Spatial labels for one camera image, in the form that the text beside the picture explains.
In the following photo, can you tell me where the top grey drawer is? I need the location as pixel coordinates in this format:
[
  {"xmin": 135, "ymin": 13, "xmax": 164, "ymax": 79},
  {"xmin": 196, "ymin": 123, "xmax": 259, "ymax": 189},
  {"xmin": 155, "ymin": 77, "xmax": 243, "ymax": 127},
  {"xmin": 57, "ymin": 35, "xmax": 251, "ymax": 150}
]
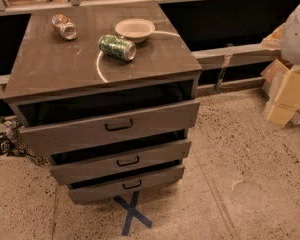
[{"xmin": 20, "ymin": 100, "xmax": 199, "ymax": 156}]

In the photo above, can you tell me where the grey drawer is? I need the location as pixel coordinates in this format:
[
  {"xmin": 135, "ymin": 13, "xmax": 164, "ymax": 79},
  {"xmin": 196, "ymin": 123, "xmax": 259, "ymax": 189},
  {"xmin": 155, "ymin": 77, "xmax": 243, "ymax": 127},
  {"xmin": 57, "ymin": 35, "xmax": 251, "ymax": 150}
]
[
  {"xmin": 20, "ymin": 100, "xmax": 199, "ymax": 156},
  {"xmin": 51, "ymin": 139, "xmax": 191, "ymax": 185},
  {"xmin": 68, "ymin": 165, "xmax": 185, "ymax": 204}
]

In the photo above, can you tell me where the metal railing beam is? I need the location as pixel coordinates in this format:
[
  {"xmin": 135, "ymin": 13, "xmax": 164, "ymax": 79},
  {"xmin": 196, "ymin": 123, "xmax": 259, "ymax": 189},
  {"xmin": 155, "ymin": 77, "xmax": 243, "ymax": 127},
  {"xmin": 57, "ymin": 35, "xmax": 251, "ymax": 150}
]
[{"xmin": 193, "ymin": 44, "xmax": 281, "ymax": 70}]

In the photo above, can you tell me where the cardboard box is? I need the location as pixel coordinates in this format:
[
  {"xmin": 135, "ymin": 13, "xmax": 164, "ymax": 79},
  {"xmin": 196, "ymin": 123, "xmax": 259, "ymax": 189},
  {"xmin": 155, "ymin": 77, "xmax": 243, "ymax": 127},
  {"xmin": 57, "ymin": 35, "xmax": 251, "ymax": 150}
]
[{"xmin": 261, "ymin": 23, "xmax": 300, "ymax": 127}]

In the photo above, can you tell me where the blue tape cross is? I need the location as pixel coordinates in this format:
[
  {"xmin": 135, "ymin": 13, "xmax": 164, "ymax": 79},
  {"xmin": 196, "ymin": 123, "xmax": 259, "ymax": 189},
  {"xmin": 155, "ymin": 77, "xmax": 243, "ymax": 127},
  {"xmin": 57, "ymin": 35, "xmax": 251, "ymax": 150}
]
[{"xmin": 113, "ymin": 191, "xmax": 153, "ymax": 236}]

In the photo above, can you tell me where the green soda can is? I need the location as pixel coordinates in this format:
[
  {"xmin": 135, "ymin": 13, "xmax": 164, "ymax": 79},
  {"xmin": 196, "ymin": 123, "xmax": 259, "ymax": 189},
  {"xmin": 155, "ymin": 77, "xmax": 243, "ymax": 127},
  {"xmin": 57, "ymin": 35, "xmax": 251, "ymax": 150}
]
[{"xmin": 98, "ymin": 34, "xmax": 136, "ymax": 62}]

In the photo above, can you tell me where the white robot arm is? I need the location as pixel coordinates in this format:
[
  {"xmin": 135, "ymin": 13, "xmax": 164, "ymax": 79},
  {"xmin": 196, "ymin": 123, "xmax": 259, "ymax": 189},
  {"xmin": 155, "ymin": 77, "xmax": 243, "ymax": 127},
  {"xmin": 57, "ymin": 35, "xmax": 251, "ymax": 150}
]
[{"xmin": 281, "ymin": 4, "xmax": 300, "ymax": 65}]

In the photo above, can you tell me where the white paper bowl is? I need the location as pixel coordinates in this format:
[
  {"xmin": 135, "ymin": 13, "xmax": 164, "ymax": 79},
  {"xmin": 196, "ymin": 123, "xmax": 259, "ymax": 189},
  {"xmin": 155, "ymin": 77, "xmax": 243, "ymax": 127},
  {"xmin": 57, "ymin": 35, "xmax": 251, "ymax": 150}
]
[{"xmin": 115, "ymin": 18, "xmax": 155, "ymax": 43}]

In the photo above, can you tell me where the middle grey drawer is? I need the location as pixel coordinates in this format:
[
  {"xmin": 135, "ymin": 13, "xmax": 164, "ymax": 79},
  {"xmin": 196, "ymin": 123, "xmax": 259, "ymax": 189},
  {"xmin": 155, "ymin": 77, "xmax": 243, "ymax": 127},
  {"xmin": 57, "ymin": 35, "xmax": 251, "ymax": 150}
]
[{"xmin": 51, "ymin": 139, "xmax": 191, "ymax": 185}]

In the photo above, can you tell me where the wire basket with clutter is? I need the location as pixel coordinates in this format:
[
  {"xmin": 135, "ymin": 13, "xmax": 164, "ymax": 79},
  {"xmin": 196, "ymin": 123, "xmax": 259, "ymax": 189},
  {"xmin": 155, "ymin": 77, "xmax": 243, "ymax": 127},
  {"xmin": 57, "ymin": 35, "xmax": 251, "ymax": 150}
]
[{"xmin": 0, "ymin": 117, "xmax": 48, "ymax": 166}]

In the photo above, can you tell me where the orange silver soda can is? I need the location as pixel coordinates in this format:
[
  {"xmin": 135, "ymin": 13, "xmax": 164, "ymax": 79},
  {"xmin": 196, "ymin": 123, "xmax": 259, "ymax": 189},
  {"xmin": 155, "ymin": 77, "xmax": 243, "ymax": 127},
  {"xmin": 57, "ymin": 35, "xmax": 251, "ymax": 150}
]
[{"xmin": 51, "ymin": 14, "xmax": 77, "ymax": 40}]

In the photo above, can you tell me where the bottom grey drawer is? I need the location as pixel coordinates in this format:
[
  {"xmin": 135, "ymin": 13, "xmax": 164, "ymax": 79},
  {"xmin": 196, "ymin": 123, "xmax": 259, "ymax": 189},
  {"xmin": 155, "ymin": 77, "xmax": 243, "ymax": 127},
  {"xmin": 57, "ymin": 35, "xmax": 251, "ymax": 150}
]
[{"xmin": 68, "ymin": 165, "xmax": 185, "ymax": 204}]

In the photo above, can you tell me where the grey drawer cabinet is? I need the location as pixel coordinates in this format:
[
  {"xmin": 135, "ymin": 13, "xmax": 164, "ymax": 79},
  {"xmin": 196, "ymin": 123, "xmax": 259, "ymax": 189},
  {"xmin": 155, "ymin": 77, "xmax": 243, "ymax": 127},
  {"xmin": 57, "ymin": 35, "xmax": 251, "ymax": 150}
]
[{"xmin": 4, "ymin": 1, "xmax": 201, "ymax": 191}]

